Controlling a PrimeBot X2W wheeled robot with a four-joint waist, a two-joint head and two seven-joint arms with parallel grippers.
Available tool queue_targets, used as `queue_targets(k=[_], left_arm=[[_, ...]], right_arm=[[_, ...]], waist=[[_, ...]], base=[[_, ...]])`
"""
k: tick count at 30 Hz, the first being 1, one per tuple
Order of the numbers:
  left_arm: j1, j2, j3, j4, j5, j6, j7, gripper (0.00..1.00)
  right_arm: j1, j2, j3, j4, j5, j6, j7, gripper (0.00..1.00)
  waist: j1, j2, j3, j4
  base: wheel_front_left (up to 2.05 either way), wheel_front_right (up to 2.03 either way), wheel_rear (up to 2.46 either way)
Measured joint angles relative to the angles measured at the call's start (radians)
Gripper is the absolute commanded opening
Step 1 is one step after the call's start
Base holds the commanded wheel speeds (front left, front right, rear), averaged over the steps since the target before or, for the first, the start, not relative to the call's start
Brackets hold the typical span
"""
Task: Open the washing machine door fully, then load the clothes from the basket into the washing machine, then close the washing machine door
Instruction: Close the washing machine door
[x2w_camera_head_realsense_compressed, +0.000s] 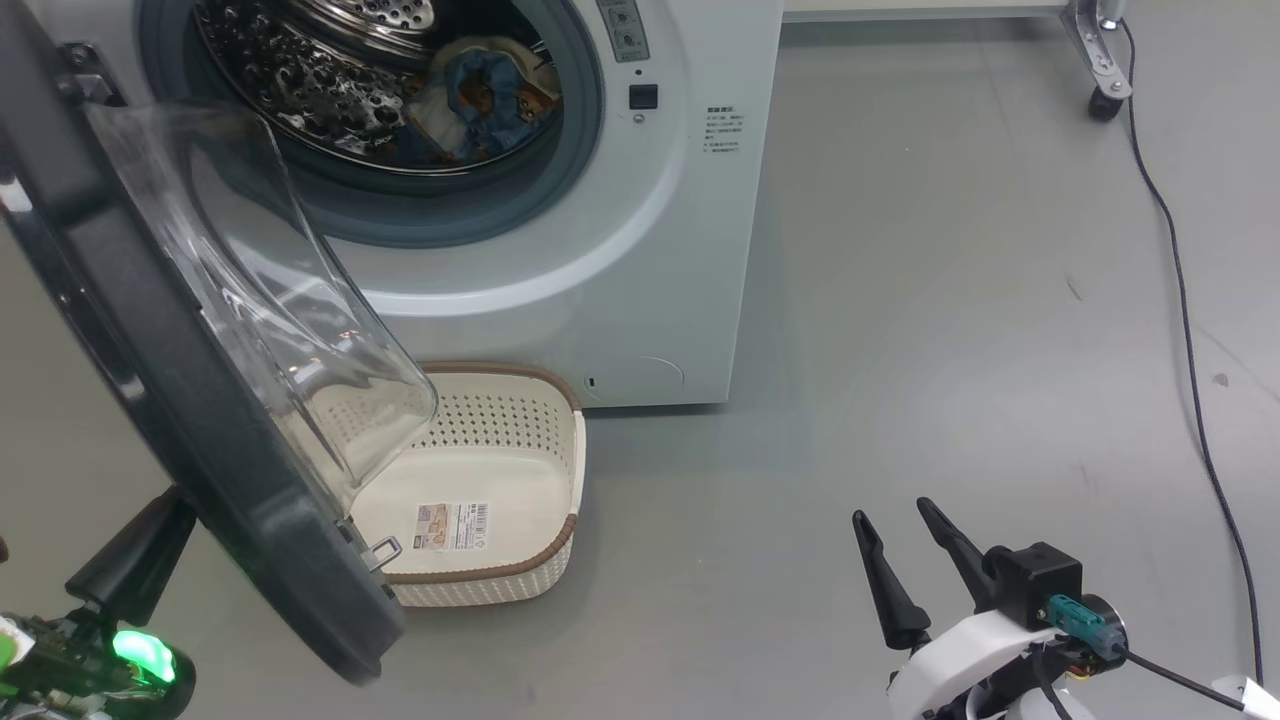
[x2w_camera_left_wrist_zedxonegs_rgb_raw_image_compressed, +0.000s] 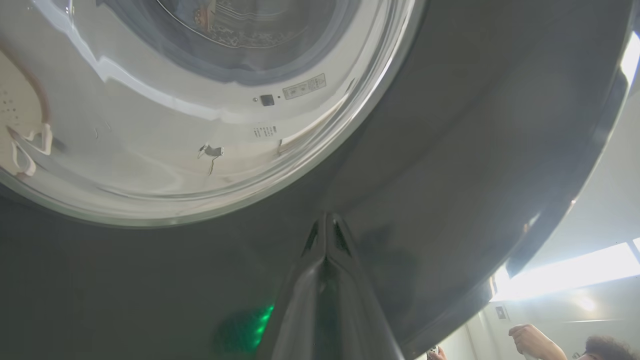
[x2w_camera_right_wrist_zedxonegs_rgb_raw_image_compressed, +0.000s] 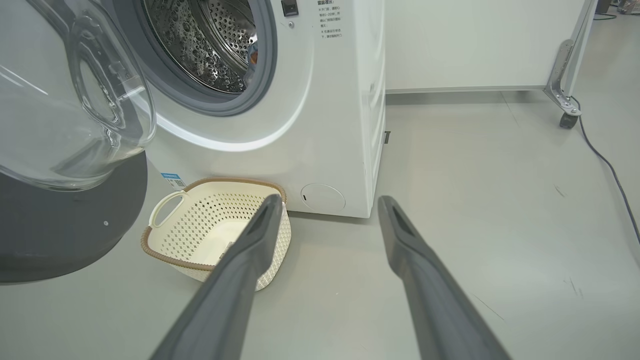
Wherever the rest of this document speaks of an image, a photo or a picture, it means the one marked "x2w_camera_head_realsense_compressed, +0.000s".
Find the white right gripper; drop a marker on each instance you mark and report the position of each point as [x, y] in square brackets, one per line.
[960, 670]

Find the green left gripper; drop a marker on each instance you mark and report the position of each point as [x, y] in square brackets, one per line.
[50, 665]

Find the washing machine door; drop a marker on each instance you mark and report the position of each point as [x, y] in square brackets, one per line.
[150, 380]

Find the cream and blue cartoon garment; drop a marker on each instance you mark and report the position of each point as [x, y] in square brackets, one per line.
[435, 125]

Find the white front-load washing machine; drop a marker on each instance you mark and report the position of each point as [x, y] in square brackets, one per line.
[680, 250]

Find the barcode label sticker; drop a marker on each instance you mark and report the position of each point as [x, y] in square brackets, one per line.
[455, 525]

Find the white perforated basket brown rim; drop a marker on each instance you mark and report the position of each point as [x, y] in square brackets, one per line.
[500, 430]

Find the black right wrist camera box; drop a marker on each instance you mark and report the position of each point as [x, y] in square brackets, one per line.
[1040, 585]

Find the metal frame leg with caster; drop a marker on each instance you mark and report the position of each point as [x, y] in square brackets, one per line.
[1100, 60]

